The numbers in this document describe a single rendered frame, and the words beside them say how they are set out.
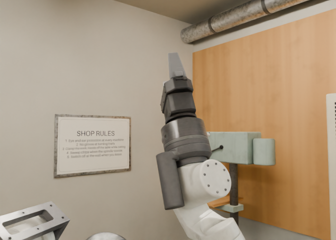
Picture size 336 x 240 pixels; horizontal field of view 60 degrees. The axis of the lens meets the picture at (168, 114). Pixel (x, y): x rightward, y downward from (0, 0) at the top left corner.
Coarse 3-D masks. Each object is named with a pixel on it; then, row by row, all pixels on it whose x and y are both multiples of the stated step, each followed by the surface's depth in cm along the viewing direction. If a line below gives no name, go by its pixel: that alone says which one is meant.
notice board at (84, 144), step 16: (64, 128) 216; (80, 128) 223; (96, 128) 231; (112, 128) 240; (128, 128) 249; (64, 144) 215; (80, 144) 223; (96, 144) 231; (112, 144) 239; (128, 144) 249; (64, 160) 215; (80, 160) 222; (96, 160) 230; (112, 160) 239; (128, 160) 248
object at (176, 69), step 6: (168, 54) 58; (174, 54) 58; (168, 60) 58; (174, 60) 58; (180, 60) 58; (168, 66) 58; (174, 66) 57; (180, 66) 57; (174, 72) 56; (180, 72) 56
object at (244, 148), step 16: (224, 144) 206; (240, 144) 196; (256, 144) 189; (272, 144) 187; (224, 160) 206; (240, 160) 196; (256, 160) 189; (272, 160) 186; (224, 208) 208; (240, 208) 208
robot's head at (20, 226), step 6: (18, 222) 35; (24, 222) 35; (30, 222) 34; (36, 222) 34; (42, 222) 34; (12, 228) 33; (18, 228) 33; (24, 228) 33; (12, 234) 30; (48, 234) 34
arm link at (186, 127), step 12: (168, 84) 56; (180, 84) 55; (168, 96) 56; (180, 96) 56; (192, 96) 57; (168, 108) 57; (180, 108) 55; (192, 108) 55; (168, 120) 57; (180, 120) 54; (192, 120) 54; (168, 132) 54; (180, 132) 53; (192, 132) 53; (204, 132) 55; (168, 144) 54
